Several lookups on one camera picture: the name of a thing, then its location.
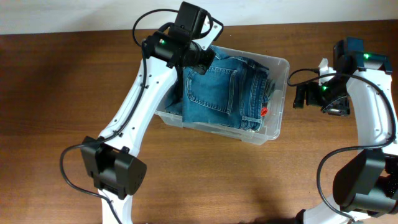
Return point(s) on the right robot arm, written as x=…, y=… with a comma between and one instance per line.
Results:
x=356, y=82

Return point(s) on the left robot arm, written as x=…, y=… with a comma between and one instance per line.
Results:
x=111, y=159

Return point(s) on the dark blue jeans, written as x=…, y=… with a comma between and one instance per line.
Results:
x=230, y=93

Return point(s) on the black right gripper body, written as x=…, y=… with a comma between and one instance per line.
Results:
x=331, y=98

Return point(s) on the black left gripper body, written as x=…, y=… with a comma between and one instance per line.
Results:
x=201, y=58

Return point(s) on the light blue jeans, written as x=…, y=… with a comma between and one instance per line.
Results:
x=269, y=90

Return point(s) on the clear plastic storage bin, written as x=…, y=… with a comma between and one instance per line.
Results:
x=271, y=123

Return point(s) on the black red grey garment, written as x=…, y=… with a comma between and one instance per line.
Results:
x=264, y=111

